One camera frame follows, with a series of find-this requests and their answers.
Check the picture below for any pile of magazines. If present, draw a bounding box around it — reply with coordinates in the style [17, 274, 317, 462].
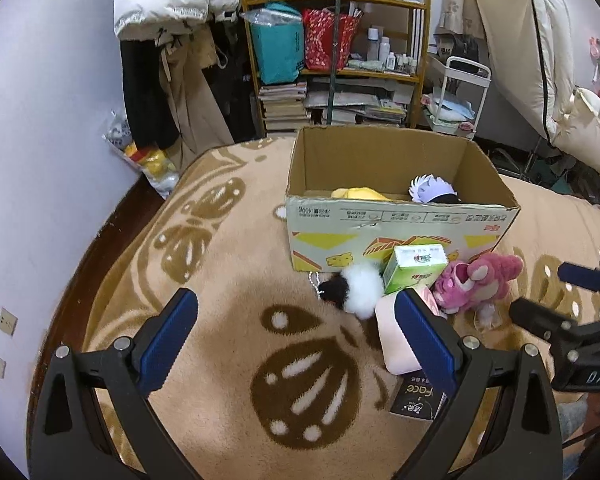
[305, 77, 416, 127]

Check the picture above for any beige coat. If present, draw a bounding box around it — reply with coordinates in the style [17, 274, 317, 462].
[159, 27, 236, 171]

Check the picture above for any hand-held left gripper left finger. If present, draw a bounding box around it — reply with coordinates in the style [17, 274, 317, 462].
[32, 287, 203, 480]

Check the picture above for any plastic bag of toys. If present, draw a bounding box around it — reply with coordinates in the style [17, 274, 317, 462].
[102, 110, 181, 198]

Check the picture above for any yellow plush toy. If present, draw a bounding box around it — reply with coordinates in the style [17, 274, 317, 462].
[331, 186, 388, 202]

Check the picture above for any stack of books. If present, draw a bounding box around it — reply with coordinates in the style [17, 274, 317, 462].
[258, 81, 308, 133]

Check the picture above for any teal bag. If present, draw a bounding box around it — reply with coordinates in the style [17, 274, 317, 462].
[250, 2, 303, 86]

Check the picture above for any black packet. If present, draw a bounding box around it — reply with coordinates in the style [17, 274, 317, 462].
[390, 372, 451, 421]

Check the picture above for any cardboard box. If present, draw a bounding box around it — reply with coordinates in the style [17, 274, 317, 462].
[285, 126, 521, 273]

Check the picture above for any white trolley cart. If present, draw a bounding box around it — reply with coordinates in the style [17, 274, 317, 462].
[422, 55, 492, 142]

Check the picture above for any pink soft block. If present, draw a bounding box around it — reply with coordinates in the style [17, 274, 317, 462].
[375, 284, 448, 375]

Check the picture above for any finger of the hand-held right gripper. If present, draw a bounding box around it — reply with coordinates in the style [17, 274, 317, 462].
[557, 261, 600, 306]
[509, 297, 581, 346]

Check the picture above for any brown patterned blanket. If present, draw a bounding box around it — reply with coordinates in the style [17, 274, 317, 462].
[27, 132, 600, 480]

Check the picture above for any black coat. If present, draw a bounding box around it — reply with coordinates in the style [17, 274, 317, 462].
[120, 37, 181, 151]

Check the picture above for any wooden bookshelf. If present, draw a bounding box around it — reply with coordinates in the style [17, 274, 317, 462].
[234, 0, 433, 136]

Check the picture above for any green white carton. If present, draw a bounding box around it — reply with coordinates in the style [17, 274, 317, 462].
[381, 243, 449, 295]

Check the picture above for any row of cosmetic bottles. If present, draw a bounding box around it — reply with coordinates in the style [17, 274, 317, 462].
[366, 27, 418, 73]

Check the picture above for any pink bear plush toy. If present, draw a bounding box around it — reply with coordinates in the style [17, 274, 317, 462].
[432, 252, 525, 315]

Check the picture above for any white padded chair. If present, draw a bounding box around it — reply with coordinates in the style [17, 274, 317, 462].
[467, 0, 600, 181]

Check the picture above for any person's jeans leg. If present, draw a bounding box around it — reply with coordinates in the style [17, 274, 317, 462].
[555, 395, 591, 451]

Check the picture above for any black bag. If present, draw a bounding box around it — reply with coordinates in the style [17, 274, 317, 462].
[432, 32, 481, 61]

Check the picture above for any red gift bag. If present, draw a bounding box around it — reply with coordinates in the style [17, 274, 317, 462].
[302, 8, 363, 72]

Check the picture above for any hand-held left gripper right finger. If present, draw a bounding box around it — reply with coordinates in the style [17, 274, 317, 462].
[395, 288, 566, 480]

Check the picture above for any white-haired plush doll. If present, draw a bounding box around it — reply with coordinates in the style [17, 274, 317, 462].
[407, 174, 463, 204]

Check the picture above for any white puffer jacket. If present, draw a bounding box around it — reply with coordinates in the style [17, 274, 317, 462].
[112, 0, 241, 41]

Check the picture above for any black and white fluffy pompom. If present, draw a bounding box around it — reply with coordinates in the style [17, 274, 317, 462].
[307, 262, 385, 321]

